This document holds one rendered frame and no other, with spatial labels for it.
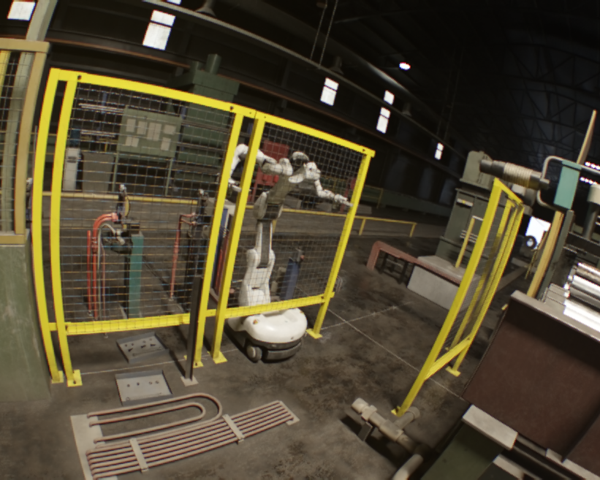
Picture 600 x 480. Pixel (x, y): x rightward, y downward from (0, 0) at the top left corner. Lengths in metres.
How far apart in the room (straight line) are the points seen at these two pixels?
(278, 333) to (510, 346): 1.65
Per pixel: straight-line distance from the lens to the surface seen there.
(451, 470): 1.76
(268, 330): 2.42
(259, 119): 1.99
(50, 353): 2.18
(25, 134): 1.58
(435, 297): 5.24
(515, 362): 1.55
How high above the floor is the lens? 1.62
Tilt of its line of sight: 15 degrees down
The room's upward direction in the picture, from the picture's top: 14 degrees clockwise
